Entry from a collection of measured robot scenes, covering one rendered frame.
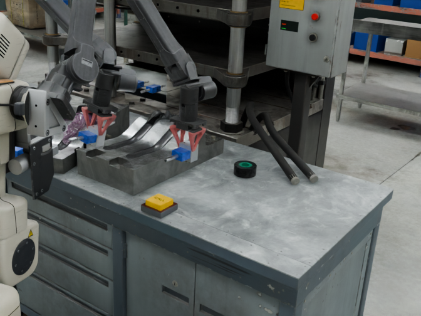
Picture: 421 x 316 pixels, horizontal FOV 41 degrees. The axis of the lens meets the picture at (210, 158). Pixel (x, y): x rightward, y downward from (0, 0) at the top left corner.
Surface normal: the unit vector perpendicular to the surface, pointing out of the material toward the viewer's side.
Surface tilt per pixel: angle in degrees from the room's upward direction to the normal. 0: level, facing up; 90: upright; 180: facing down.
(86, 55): 63
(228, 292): 90
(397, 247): 0
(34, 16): 84
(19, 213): 90
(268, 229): 0
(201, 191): 0
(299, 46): 90
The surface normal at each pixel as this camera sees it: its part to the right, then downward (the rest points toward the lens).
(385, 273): 0.05, -0.92
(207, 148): 0.81, 0.25
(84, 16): 0.65, -0.18
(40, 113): -0.32, 0.21
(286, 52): -0.59, 0.28
